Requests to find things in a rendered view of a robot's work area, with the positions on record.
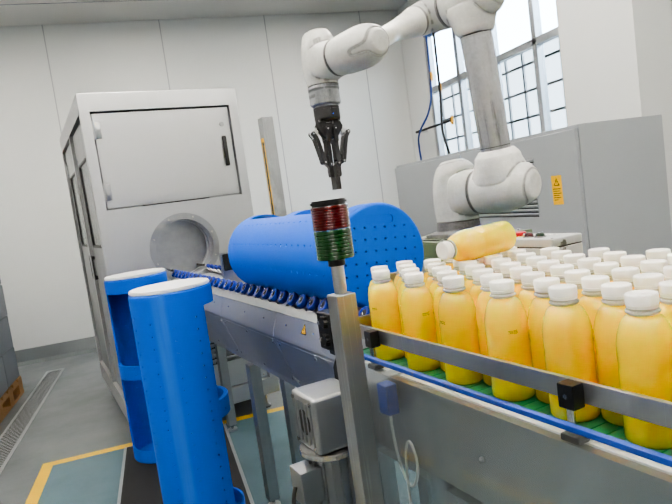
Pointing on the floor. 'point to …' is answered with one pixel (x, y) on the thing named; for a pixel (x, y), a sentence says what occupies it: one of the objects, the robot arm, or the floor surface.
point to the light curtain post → (272, 166)
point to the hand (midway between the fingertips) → (335, 177)
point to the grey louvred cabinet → (575, 185)
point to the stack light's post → (355, 398)
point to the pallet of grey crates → (7, 365)
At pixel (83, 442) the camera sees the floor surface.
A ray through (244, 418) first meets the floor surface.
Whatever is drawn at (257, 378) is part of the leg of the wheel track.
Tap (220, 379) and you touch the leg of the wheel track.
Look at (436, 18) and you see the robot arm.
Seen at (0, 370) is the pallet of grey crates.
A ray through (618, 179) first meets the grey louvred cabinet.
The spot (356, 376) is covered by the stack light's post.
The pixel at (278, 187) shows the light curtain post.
